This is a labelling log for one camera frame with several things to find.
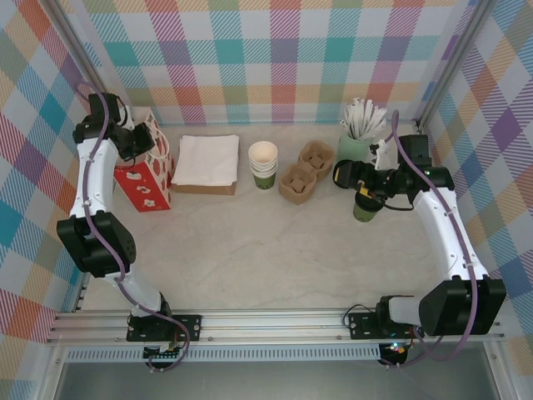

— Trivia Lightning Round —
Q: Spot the grey metal panel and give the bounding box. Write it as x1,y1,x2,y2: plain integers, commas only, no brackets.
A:
53,360,501,400

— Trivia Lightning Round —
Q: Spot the aluminium side rail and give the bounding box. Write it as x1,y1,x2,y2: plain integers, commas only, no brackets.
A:
73,270,92,312

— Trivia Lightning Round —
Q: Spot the aluminium frame post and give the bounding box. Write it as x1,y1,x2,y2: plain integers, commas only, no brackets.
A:
49,0,129,134
416,0,496,130

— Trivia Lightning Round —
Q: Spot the brown pulp cup carrier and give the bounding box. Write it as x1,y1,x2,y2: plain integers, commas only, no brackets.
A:
277,140,336,204
277,143,336,208

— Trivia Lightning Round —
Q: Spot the mint green holder cup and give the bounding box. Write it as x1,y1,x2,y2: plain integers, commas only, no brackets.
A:
336,131,375,163

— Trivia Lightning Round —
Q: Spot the white napkin stack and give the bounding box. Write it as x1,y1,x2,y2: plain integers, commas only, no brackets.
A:
171,135,241,188

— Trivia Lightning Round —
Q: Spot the brown cardboard box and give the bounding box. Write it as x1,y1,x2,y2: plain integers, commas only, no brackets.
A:
170,181,238,196

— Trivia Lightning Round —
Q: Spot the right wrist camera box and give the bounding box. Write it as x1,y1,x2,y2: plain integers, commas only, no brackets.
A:
368,140,393,171

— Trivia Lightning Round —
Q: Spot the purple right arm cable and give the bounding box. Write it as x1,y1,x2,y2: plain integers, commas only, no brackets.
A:
376,108,478,370

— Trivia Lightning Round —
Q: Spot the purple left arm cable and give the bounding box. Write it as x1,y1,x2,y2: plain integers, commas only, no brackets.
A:
74,81,192,374

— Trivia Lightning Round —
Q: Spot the small circuit board with lights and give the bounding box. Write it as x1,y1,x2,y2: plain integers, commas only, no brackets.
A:
381,341,411,358

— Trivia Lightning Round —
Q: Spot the red white paper gift bag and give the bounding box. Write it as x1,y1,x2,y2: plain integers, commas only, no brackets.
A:
112,111,174,213

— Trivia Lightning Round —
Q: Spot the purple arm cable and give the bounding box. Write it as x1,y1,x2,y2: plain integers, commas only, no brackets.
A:
74,81,192,374
376,108,478,370

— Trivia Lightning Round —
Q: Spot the white slotted cable duct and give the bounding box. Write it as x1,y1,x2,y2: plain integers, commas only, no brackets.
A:
64,347,382,363

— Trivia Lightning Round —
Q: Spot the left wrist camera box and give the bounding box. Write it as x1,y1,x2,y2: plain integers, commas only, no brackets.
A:
119,106,137,131

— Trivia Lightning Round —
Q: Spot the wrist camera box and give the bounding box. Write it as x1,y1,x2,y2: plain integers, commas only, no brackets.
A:
368,140,393,171
119,106,137,131

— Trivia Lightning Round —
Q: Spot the small green circuit board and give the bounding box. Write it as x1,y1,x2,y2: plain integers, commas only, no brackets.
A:
143,342,184,360

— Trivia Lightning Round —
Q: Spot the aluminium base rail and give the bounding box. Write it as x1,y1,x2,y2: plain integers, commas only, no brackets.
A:
45,307,507,346

